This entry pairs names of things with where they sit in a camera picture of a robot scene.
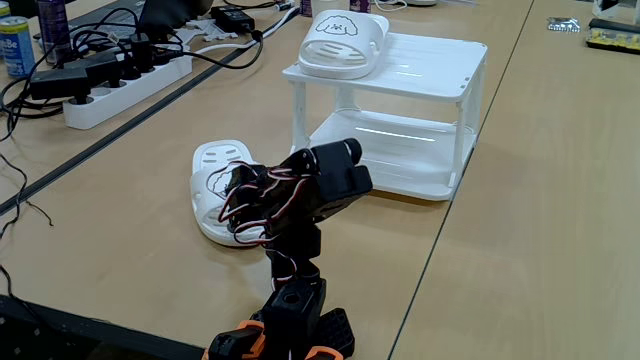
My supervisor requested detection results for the white slipper with dog print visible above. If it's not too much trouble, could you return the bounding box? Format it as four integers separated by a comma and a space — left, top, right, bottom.
297, 9, 390, 81
189, 139, 274, 248

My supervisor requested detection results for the white shoe rack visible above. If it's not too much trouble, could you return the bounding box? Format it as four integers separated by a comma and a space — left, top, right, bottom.
282, 27, 489, 202

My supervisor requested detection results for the white power strip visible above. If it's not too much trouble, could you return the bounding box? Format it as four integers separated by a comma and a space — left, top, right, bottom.
62, 53, 194, 131

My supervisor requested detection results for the white printed plastic part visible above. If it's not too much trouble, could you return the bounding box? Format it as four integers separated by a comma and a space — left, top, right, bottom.
172, 18, 240, 49

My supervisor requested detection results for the black power plug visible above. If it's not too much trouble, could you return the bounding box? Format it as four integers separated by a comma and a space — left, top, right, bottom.
128, 32, 154, 74

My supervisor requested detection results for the black power adapter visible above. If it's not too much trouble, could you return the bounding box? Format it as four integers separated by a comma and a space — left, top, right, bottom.
209, 4, 256, 34

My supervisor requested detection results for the black plug-in adapter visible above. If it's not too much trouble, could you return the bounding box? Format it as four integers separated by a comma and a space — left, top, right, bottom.
29, 67, 92, 106
64, 52, 121, 89

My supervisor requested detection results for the tall purple drink can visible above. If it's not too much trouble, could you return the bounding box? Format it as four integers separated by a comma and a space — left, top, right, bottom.
37, 0, 74, 66

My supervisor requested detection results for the blue drink can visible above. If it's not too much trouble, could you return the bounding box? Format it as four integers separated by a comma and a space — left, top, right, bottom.
0, 15, 37, 79

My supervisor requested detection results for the silver foil wrapper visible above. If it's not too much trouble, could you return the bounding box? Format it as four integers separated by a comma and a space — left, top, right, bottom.
547, 16, 582, 34

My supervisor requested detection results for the yellow and black box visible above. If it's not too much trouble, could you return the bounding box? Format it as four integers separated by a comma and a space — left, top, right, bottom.
585, 18, 640, 55

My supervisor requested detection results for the white power cable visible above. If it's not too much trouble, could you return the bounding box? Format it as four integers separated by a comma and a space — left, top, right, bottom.
192, 4, 301, 56

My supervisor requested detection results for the black cable with connector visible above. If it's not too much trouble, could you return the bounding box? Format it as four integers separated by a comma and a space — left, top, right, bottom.
149, 29, 265, 70

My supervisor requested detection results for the thin black loose cable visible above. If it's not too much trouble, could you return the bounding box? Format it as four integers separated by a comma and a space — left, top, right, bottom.
0, 149, 54, 241

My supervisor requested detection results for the thin white coiled cable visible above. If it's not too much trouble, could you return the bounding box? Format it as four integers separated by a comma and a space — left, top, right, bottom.
373, 0, 409, 14

